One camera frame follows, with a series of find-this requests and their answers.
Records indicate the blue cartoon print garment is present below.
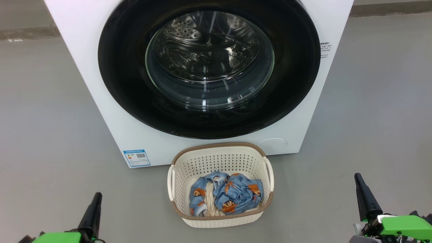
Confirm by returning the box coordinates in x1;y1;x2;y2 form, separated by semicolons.
188;171;264;217

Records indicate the black round glass washer door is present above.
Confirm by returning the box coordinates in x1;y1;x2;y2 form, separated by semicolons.
98;0;321;139

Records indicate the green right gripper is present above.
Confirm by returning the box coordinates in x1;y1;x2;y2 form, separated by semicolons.
354;173;432;243

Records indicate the blue energy label sticker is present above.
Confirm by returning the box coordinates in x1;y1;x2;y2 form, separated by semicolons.
123;149;151;168

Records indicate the cream garment with orange cartoon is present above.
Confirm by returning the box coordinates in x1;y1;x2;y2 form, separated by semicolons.
202;182;222;217

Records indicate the cream perforated laundry basket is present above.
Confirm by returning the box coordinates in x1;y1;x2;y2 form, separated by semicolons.
167;142;274;228

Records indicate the white front-load washing machine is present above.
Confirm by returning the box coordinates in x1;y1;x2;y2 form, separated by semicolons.
44;0;354;168

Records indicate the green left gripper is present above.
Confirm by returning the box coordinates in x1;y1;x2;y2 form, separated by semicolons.
19;192;106;243

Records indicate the stainless steel washing machine drum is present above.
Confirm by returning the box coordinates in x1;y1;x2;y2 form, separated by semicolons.
146;10;275;110

